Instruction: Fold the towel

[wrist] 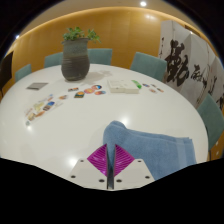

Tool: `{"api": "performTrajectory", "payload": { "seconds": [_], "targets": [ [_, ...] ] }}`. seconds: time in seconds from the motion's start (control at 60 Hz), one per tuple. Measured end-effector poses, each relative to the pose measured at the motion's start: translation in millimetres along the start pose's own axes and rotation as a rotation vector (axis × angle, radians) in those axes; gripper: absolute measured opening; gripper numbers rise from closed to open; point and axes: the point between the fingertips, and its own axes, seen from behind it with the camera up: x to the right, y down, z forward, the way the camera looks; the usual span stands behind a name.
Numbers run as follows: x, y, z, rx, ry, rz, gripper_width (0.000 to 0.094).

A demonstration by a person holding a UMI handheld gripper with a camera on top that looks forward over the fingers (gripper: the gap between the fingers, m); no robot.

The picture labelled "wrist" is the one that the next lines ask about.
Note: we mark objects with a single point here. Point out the teal upholstered chairs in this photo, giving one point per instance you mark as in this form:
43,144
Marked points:
148,65

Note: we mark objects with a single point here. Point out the colourful sticker sheet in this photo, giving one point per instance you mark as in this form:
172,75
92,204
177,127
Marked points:
41,106

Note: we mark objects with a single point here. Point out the grey flat card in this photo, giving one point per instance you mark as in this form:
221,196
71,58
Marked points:
37,86

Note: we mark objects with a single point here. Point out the green small packet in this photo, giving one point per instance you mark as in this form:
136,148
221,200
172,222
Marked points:
137,84

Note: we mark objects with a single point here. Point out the small oval sticker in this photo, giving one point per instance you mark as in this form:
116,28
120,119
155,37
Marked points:
160,89
152,90
146,85

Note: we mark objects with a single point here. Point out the black wall monitor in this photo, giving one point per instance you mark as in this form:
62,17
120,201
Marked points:
6,70

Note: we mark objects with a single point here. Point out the round colourful sticker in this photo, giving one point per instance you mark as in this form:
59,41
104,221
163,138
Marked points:
100,92
96,87
89,90

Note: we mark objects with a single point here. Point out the white book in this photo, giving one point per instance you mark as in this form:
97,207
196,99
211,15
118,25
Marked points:
121,86

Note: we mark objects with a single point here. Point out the small rectangular sticker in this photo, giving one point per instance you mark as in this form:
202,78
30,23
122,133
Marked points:
73,89
63,97

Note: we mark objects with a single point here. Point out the grey ribbed pot with plant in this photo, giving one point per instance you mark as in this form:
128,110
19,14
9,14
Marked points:
75,60

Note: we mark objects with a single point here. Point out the recessed ceiling lights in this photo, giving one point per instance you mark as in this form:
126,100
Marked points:
143,3

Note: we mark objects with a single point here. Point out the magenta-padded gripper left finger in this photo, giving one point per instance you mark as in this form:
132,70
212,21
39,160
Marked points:
96,163

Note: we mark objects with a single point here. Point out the blue folded towel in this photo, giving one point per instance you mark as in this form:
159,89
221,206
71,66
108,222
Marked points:
156,150

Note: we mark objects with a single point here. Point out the dark square sticker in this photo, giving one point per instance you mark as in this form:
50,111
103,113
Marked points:
79,94

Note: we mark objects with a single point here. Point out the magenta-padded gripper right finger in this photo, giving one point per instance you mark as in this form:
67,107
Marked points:
124,162

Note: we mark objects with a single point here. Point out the white calligraphy folding screen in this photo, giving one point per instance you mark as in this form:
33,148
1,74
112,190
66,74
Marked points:
186,66

